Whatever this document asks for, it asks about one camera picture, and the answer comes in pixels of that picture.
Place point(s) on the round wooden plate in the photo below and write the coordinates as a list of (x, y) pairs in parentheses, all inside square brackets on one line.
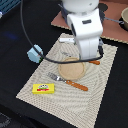
[(71, 70)]

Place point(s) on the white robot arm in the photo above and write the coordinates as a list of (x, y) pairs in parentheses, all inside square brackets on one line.
[(84, 20)]

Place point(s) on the knife with wooden handle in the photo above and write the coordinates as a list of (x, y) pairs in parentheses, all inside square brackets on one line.
[(73, 55)]

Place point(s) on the yellow butter box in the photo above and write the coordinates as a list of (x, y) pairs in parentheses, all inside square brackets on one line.
[(45, 88)]

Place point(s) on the brown stove board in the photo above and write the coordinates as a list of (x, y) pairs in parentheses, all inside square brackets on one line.
[(111, 30)]

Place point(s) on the beige bowl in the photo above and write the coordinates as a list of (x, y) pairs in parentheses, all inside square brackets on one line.
[(124, 15)]

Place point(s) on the beige woven placemat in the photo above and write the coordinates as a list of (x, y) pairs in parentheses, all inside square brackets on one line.
[(76, 107)]

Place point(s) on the light blue milk carton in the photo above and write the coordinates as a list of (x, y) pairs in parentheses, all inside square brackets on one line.
[(33, 55)]

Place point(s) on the grey saucepan with handle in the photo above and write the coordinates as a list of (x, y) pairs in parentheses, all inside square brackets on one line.
[(117, 21)]

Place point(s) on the fork with wooden handle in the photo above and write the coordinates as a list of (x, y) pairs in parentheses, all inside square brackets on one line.
[(69, 82)]

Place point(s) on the grey pot with handles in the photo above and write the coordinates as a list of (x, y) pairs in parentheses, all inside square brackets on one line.
[(64, 12)]

